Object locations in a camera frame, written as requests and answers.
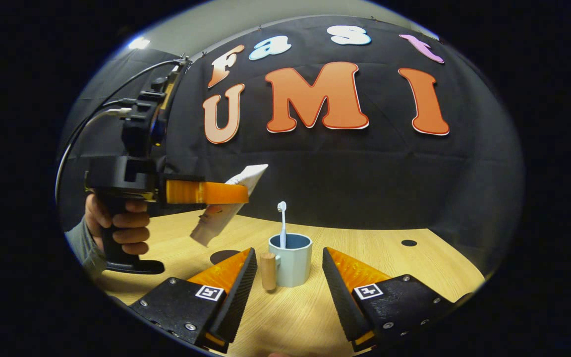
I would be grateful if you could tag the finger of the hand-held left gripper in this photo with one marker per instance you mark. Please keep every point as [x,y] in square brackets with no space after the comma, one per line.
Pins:
[201,192]

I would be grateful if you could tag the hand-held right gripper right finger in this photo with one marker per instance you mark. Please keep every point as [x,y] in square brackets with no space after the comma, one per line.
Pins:
[345,297]

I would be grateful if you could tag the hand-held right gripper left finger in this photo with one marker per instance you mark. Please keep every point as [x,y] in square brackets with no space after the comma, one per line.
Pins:
[233,297]

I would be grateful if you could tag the white toothpaste tube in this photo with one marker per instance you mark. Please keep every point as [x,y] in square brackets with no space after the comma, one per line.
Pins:
[216,223]

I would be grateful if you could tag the round dark brown coaster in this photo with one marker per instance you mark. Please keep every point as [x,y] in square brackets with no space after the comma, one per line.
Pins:
[221,257]

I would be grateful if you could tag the white toothbrush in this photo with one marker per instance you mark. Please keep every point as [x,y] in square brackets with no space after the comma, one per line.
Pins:
[282,223]

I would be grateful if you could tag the wooden desktop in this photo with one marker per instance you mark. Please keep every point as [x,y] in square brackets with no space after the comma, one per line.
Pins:
[389,267]

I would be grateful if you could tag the black backdrop cloth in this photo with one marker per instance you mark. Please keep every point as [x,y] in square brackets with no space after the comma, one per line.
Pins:
[340,173]

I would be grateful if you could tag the ceiling light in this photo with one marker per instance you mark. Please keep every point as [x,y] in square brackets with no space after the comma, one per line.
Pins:
[139,43]

